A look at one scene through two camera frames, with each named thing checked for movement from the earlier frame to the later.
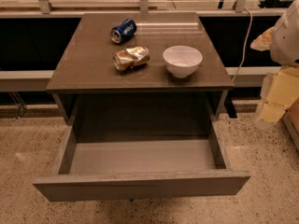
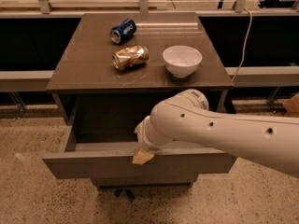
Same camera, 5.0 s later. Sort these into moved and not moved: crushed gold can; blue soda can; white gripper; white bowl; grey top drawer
Moved: grey top drawer; white gripper
Not moved: blue soda can; white bowl; crushed gold can
